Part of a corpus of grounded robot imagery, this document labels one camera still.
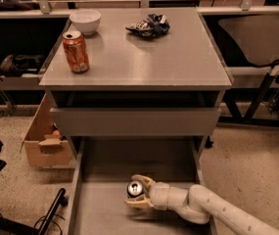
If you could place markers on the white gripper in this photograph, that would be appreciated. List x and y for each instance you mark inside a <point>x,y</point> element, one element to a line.
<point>160,194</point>

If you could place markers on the blue pepsi can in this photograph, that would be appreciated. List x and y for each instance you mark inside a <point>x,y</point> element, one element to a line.
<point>134,189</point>

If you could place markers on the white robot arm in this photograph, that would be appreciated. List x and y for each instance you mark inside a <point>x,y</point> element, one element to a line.
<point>196,204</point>

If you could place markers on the open middle drawer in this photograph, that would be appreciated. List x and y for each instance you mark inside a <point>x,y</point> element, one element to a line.
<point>104,168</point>

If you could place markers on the grey drawer cabinet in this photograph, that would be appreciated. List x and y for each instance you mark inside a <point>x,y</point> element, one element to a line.
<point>170,86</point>

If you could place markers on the orange soda can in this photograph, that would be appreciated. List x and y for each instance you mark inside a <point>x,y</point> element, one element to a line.
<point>75,50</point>

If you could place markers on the cardboard box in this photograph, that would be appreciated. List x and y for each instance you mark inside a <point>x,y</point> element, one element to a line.
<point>43,143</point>

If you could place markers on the crumpled dark chip bag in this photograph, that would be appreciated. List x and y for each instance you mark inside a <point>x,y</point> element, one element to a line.
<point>153,26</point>

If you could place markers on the black headphones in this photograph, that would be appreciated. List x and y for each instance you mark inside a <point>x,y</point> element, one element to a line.
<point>17,65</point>

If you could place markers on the white bowl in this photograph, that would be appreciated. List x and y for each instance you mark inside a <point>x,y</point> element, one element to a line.
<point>86,21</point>

